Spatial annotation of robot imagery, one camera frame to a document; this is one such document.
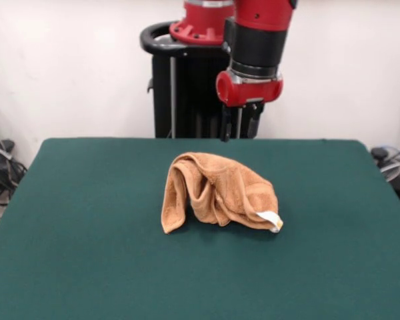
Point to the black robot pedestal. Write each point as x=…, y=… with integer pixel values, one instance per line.
x=163, y=100

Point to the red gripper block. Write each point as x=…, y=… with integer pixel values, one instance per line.
x=250, y=91

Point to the dark green table cloth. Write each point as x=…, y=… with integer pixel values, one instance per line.
x=86, y=266

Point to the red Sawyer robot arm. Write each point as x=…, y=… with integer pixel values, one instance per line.
x=263, y=16

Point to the silver round disc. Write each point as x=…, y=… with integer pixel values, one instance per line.
x=391, y=171

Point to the tan terry towel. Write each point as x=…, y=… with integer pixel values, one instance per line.
x=240, y=186

